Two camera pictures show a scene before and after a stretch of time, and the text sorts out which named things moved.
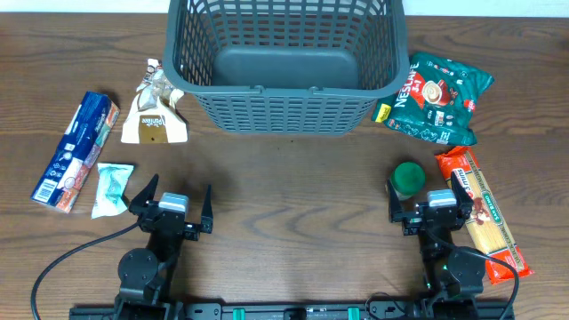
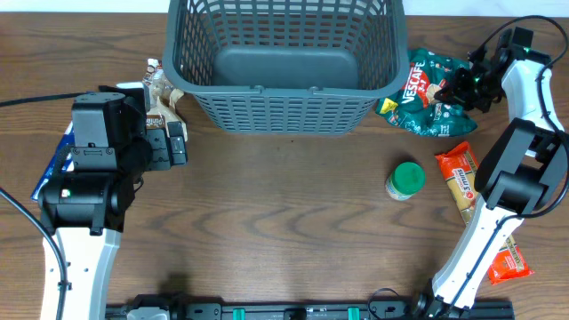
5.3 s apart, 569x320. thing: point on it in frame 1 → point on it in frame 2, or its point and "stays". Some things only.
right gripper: x=435 y=221 → x=462 y=84
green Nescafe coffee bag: x=436 y=103 stays
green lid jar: x=407 y=179 stays
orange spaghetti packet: x=485 y=218 stays
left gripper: x=192 y=232 → x=161 y=156
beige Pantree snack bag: x=153 y=117 stays
